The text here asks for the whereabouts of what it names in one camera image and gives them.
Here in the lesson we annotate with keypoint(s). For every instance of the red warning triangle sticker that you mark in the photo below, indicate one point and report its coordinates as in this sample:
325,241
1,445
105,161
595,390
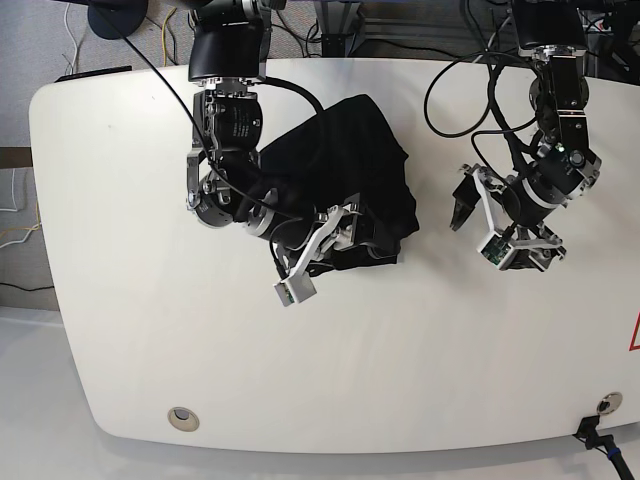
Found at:
634,343

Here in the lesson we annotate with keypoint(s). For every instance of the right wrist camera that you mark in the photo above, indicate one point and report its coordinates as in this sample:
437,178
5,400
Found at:
295,289

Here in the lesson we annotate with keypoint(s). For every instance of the metal table grommet right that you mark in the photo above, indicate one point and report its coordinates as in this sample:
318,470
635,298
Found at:
609,403

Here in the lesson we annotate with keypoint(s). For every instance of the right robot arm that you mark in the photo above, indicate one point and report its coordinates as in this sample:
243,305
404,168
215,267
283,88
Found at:
229,52

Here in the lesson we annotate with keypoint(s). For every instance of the black aluminium frame post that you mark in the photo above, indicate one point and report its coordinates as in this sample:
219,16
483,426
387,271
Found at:
337,45

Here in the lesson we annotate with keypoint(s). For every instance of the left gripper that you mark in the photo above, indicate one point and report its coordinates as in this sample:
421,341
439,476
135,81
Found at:
510,211

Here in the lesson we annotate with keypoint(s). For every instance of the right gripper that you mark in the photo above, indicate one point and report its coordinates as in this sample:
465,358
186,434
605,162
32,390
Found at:
348,235

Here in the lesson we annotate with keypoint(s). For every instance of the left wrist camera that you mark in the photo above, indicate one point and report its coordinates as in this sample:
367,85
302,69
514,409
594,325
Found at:
498,251

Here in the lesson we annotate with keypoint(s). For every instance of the black T-shirt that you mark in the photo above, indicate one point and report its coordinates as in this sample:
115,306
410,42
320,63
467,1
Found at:
346,151

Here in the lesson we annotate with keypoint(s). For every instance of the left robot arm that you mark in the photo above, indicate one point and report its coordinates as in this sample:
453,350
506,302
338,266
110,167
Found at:
557,166

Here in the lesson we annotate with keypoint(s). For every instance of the black clamp with cable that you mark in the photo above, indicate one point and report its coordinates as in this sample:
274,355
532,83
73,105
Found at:
589,436

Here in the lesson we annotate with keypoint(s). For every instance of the dark round stand base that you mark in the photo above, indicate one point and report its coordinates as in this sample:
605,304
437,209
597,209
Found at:
111,20

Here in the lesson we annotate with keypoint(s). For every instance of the metal table grommet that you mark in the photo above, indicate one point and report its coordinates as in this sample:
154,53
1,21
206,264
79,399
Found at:
609,403
183,419

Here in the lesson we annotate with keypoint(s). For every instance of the metal table grommet left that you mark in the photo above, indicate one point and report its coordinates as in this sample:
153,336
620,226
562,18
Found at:
183,419

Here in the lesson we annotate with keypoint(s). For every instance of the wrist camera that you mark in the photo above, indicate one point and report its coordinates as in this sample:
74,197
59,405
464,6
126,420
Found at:
498,251
295,289

